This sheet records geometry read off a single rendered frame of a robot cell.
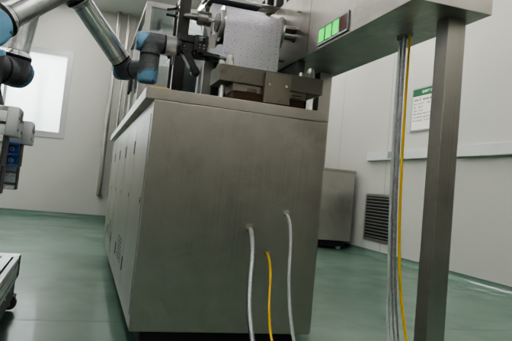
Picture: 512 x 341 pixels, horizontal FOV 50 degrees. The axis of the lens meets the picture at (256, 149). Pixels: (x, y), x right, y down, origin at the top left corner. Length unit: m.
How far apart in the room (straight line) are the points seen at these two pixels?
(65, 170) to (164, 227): 5.84
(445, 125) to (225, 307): 0.93
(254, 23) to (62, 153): 5.65
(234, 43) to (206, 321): 1.06
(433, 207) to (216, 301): 0.79
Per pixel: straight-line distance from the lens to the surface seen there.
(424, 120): 5.63
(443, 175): 1.64
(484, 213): 4.84
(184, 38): 2.17
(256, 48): 2.25
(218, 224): 1.89
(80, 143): 7.66
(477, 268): 4.90
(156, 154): 1.85
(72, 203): 7.67
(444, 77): 1.67
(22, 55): 2.47
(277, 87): 2.01
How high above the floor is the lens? 0.59
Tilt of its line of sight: 4 degrees up
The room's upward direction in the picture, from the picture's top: 6 degrees clockwise
